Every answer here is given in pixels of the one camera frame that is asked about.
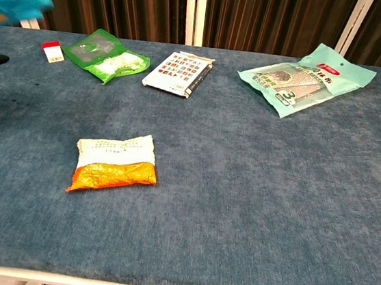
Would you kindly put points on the small red white box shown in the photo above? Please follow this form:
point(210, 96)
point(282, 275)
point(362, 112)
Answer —
point(53, 52)

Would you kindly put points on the green plastic package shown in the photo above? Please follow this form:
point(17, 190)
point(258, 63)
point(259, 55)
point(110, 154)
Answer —
point(97, 53)

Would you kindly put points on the dark brown curtain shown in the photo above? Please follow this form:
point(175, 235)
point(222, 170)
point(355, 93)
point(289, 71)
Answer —
point(124, 1)

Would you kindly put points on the orange white snack packet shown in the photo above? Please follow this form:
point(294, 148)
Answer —
point(115, 171)

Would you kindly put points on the white box with coloured squares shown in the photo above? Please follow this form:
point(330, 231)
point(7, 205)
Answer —
point(178, 72)

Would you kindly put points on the blue table cloth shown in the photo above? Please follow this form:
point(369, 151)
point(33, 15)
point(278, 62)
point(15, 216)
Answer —
point(240, 189)

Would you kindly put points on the teal dishcloth package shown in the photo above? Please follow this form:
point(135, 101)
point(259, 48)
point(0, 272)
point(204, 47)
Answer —
point(297, 82)

